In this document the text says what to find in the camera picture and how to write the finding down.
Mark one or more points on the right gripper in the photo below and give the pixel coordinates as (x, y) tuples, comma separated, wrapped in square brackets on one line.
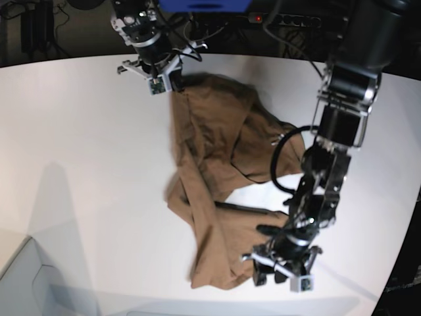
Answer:
[(158, 56)]

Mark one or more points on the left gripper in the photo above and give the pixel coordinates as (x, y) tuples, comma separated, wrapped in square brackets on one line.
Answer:
[(286, 254)]

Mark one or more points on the brown t-shirt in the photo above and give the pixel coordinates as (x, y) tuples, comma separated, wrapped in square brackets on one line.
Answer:
[(223, 139)]

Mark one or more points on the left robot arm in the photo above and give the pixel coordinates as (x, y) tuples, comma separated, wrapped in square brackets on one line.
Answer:
[(351, 81)]

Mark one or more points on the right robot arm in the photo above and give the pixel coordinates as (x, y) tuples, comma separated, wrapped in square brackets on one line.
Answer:
[(139, 21)]

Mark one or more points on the blue box at top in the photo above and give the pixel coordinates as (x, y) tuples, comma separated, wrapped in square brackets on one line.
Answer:
[(204, 6)]

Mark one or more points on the black power strip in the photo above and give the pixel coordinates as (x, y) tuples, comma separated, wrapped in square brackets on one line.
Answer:
[(287, 20)]

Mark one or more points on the black equipment box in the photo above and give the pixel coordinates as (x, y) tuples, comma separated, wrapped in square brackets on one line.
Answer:
[(37, 27)]

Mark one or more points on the white bin at corner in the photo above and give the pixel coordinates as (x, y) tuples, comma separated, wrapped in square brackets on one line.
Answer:
[(32, 285)]

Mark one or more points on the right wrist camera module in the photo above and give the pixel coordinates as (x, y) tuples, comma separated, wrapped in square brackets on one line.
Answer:
[(160, 84)]

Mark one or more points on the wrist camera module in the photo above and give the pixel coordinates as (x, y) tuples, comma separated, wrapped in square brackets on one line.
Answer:
[(303, 283), (160, 84)]

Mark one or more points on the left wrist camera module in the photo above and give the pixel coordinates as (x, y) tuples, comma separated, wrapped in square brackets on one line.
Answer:
[(303, 283)]

